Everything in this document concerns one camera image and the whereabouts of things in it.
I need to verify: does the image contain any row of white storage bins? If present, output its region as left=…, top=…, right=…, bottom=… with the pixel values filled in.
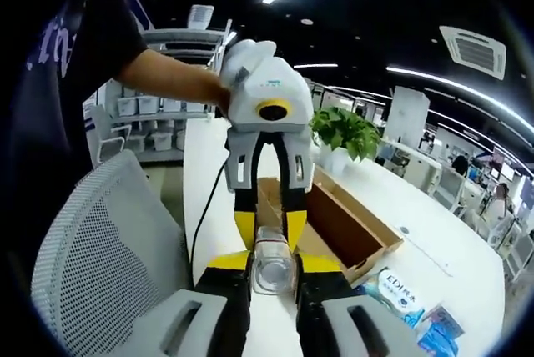
left=116, top=96, right=209, bottom=153

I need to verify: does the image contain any dark printed soft packet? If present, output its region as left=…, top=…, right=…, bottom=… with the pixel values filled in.
left=416, top=302, right=467, bottom=357

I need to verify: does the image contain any green plant in white pot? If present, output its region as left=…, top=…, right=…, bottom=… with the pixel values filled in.
left=310, top=105, right=383, bottom=175

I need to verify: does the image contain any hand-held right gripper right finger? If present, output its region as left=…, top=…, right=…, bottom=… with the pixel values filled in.
left=295, top=252, right=426, bottom=357

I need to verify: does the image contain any long curved ceiling light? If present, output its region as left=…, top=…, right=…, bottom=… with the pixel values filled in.
left=385, top=64, right=534, bottom=135

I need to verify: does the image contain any person's dark shirt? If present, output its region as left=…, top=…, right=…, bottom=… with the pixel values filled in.
left=6, top=0, right=150, bottom=174

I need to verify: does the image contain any grey mesh office chair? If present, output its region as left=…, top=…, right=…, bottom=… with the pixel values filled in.
left=29, top=148, right=194, bottom=357

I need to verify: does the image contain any white table cable cover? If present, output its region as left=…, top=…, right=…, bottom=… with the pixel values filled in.
left=395, top=224, right=455, bottom=278

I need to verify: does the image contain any wall display screen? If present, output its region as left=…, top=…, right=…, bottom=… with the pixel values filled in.
left=491, top=147, right=517, bottom=184

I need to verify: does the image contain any clear plastic bottle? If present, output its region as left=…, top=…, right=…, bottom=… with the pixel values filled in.
left=249, top=225, right=302, bottom=296

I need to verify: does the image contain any brown cardboard shoe box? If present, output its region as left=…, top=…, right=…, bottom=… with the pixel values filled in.
left=254, top=164, right=405, bottom=287

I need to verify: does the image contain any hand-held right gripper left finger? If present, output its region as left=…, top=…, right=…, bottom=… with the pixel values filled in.
left=118, top=249, right=252, bottom=357

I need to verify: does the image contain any white soft wipes pack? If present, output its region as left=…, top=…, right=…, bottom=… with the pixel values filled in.
left=361, top=266, right=427, bottom=329

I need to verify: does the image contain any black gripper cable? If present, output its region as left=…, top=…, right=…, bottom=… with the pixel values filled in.
left=189, top=155, right=230, bottom=289

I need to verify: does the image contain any row of office chairs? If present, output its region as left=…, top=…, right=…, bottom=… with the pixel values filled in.
left=429, top=160, right=534, bottom=274

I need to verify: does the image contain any grey metal storage shelf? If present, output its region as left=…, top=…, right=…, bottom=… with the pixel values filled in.
left=83, top=4, right=234, bottom=164

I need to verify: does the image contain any ceiling air conditioner vent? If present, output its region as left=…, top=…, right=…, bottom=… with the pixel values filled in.
left=437, top=24, right=509, bottom=82

